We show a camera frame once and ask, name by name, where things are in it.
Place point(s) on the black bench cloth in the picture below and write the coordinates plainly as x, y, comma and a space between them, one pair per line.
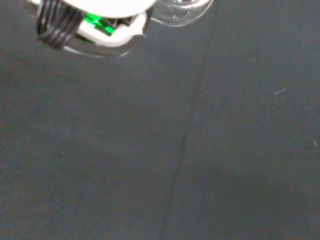
150, 150

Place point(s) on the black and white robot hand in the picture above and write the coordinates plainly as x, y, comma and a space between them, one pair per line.
117, 7

